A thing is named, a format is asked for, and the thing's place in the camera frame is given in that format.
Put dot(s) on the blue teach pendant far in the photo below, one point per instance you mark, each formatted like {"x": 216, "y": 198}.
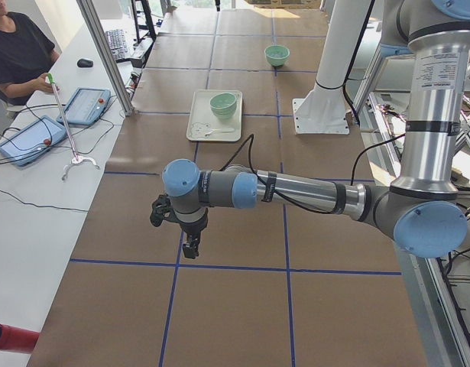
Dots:
{"x": 86, "y": 105}

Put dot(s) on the green bowl with ice cubes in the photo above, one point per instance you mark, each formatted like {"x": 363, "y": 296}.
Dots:
{"x": 276, "y": 55}

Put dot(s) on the aluminium frame post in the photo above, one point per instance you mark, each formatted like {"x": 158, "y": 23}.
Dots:
{"x": 94, "y": 25}

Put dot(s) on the metal rod with claw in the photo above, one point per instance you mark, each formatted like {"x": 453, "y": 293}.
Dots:
{"x": 77, "y": 159}

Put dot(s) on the black computer mouse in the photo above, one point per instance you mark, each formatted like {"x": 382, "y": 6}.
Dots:
{"x": 84, "y": 63}

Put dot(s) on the seated person black shirt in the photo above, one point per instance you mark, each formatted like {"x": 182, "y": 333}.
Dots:
{"x": 26, "y": 56}

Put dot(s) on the black keyboard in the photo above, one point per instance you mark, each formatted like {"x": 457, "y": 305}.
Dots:
{"x": 117, "y": 45}

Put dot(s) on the pale green bear tray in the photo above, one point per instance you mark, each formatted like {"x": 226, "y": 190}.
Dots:
{"x": 202, "y": 119}

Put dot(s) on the blue teach pendant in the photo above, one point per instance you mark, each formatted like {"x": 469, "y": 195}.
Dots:
{"x": 86, "y": 105}
{"x": 33, "y": 141}

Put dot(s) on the white plastic spoon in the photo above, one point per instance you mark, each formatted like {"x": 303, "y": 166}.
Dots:
{"x": 215, "y": 131}

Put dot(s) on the green bowl on tray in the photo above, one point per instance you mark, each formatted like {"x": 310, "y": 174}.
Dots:
{"x": 223, "y": 117}

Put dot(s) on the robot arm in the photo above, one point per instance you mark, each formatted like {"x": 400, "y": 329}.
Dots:
{"x": 418, "y": 209}

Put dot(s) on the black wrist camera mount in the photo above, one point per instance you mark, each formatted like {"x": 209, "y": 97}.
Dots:
{"x": 162, "y": 210}

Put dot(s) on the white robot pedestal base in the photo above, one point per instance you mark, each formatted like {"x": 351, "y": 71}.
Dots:
{"x": 322, "y": 111}

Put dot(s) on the blue teach pendant near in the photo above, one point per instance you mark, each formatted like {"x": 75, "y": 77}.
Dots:
{"x": 33, "y": 141}

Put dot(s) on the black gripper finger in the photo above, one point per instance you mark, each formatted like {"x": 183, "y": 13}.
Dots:
{"x": 195, "y": 245}
{"x": 187, "y": 249}

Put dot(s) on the red cylinder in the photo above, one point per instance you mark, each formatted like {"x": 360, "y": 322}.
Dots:
{"x": 14, "y": 339}

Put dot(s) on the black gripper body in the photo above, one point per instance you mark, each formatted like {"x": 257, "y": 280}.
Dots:
{"x": 192, "y": 229}

